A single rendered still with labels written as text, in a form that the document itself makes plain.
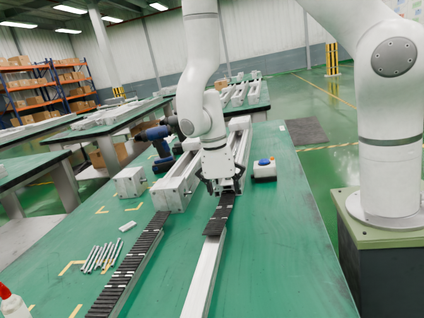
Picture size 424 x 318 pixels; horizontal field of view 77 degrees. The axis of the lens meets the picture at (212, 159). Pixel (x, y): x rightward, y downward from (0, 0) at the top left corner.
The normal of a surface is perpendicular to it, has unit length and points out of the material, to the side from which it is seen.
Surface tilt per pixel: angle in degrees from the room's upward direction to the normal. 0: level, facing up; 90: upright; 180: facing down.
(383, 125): 96
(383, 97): 128
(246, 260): 0
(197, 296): 0
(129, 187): 90
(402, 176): 90
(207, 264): 0
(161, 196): 90
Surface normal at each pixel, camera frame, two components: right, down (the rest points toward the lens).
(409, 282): -0.16, 0.36
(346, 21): 0.18, 0.90
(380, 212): -0.69, 0.37
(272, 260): -0.19, -0.93
